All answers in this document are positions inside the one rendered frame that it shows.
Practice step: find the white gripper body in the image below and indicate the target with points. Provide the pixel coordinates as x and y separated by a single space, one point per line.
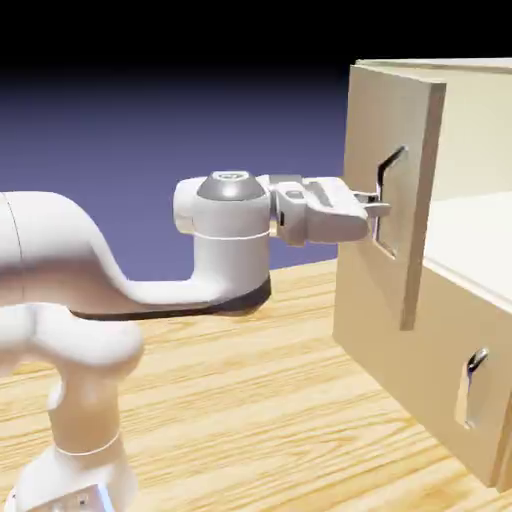
336 216

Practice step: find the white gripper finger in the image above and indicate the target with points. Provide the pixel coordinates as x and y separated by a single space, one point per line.
366 196
378 209

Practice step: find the light wood cabinet door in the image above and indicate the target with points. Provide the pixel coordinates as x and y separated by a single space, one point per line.
372 120
440 360

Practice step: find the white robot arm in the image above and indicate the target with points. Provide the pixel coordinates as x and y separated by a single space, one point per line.
224 248

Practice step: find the light wood cabinet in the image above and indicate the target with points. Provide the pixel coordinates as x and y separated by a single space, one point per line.
472 240

